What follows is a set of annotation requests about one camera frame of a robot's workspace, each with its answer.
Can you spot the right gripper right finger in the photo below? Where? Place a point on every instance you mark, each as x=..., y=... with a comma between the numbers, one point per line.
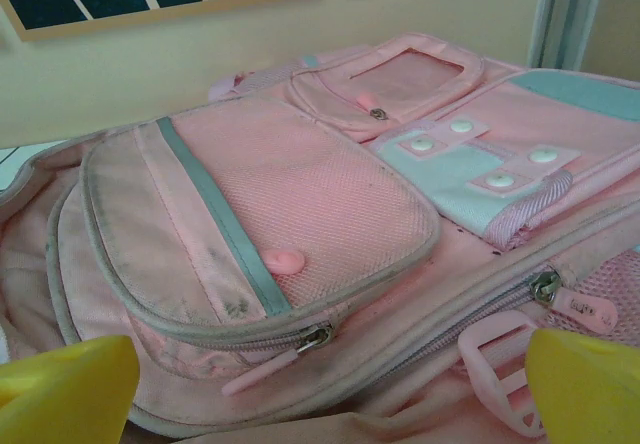
x=585, y=394

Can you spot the pink school backpack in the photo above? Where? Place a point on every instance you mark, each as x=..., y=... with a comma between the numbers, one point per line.
x=310, y=204

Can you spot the aluminium frame post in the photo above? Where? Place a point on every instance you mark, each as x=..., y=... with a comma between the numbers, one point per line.
x=555, y=14

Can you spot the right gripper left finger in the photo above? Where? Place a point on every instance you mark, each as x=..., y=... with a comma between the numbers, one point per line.
x=65, y=394

